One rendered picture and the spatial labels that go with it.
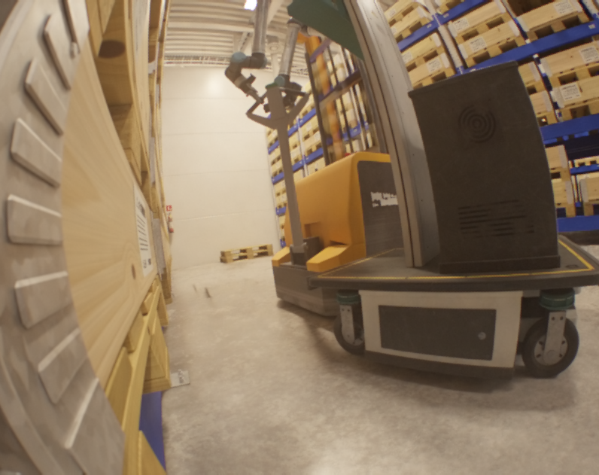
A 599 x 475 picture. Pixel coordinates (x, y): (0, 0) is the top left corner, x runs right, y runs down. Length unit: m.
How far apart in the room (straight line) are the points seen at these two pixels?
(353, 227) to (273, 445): 1.07
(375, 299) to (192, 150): 7.04
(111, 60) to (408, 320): 0.80
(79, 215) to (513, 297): 0.70
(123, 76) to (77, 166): 0.24
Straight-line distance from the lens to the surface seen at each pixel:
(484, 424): 0.70
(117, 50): 0.35
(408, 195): 0.86
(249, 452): 0.68
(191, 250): 6.98
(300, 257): 1.57
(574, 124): 3.00
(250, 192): 7.46
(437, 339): 0.73
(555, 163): 2.95
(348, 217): 1.35
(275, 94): 1.67
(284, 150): 1.57
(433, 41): 3.81
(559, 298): 0.74
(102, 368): 0.15
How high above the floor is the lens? 0.49
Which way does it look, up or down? 1 degrees down
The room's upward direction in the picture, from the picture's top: 8 degrees counter-clockwise
